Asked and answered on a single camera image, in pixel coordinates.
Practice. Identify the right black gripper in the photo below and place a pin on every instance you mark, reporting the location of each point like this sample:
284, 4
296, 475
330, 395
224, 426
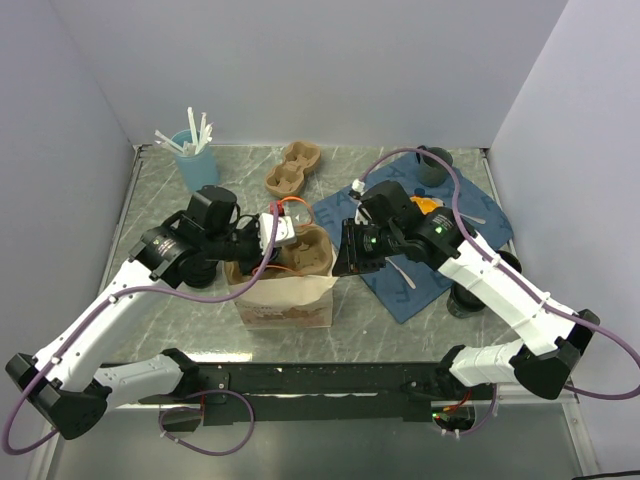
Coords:
350, 260

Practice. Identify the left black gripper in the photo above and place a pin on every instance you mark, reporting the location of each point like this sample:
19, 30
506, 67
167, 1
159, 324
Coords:
252, 264

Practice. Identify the brown paper takeout bag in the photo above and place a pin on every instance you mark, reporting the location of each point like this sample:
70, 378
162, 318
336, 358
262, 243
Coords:
294, 302

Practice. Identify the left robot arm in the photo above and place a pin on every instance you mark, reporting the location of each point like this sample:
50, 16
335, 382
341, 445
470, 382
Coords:
66, 381

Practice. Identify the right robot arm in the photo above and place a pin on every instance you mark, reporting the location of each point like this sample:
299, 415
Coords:
552, 337

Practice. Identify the stack of black lids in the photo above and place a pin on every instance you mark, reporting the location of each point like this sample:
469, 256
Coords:
198, 274

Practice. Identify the silver fork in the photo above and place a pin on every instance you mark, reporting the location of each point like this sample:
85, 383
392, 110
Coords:
402, 273

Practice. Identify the blue letter-print cloth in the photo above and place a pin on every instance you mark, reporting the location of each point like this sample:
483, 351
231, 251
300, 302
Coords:
387, 284

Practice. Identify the orange dotted plate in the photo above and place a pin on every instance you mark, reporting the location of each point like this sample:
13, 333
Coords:
426, 204

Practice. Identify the blue plastic cup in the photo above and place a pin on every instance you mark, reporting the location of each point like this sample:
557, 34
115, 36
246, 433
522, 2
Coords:
198, 170

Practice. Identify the dark green mug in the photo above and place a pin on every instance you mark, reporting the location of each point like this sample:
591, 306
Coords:
430, 172

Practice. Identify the white wrapped straw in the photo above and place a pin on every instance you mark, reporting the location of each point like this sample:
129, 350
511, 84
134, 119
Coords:
168, 143
204, 133
192, 128

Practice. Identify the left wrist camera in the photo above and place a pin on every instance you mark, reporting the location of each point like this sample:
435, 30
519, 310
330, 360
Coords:
277, 230

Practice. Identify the black mounting base rail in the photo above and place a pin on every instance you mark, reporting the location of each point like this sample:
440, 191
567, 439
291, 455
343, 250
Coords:
315, 391

